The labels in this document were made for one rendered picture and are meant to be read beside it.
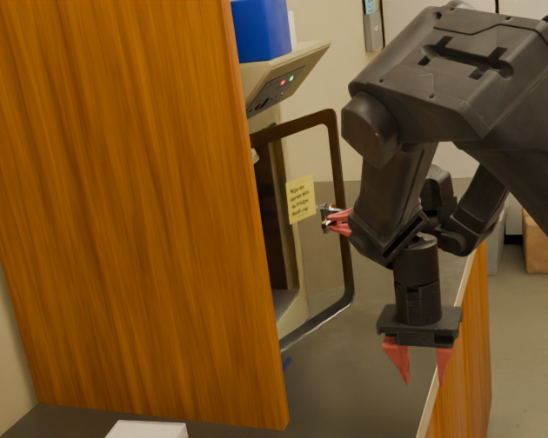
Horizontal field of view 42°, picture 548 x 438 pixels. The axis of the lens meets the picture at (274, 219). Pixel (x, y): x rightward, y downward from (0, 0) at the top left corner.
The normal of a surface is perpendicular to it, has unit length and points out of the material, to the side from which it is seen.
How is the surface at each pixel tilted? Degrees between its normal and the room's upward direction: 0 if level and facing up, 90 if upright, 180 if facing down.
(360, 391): 0
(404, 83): 34
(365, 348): 0
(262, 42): 90
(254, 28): 90
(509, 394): 0
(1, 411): 90
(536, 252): 92
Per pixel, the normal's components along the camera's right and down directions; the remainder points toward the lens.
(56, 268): -0.35, 0.33
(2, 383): 0.93, 0.00
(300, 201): 0.75, 0.11
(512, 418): -0.13, -0.94
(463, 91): -0.52, -0.62
